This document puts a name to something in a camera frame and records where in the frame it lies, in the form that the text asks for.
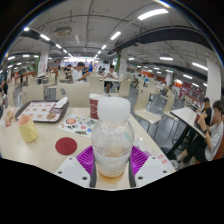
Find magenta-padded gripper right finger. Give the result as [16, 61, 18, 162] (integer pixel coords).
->
[128, 145, 177, 188]

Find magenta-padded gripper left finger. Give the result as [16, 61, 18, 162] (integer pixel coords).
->
[54, 145, 98, 189]

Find clear white-capped drink bottle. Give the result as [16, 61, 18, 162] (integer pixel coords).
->
[90, 96, 135, 184]

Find flat round red coaster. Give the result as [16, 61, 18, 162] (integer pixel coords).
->
[54, 136, 78, 156]

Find colourful printed leaflet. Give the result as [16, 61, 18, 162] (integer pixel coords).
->
[57, 113, 98, 139]

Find neighbouring white table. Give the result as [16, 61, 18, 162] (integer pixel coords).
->
[169, 106, 206, 158]

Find yellow mug with pink inside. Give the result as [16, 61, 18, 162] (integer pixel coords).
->
[17, 114, 40, 144]

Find group of beige chairs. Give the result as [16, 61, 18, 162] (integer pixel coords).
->
[6, 71, 178, 134]

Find red paper cup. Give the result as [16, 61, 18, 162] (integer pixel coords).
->
[88, 93, 105, 120]

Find white paper napkin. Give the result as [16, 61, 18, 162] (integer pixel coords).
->
[54, 96, 69, 109]

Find dark tray with printed liner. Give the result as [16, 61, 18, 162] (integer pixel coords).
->
[14, 99, 70, 124]

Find crumpled food wrapper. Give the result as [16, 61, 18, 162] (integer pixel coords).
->
[1, 105, 17, 127]

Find ceiling air conditioner unit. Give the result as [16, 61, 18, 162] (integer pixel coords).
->
[54, 25, 73, 37]

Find group of ceiling lights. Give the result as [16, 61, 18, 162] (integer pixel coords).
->
[6, 8, 209, 88]

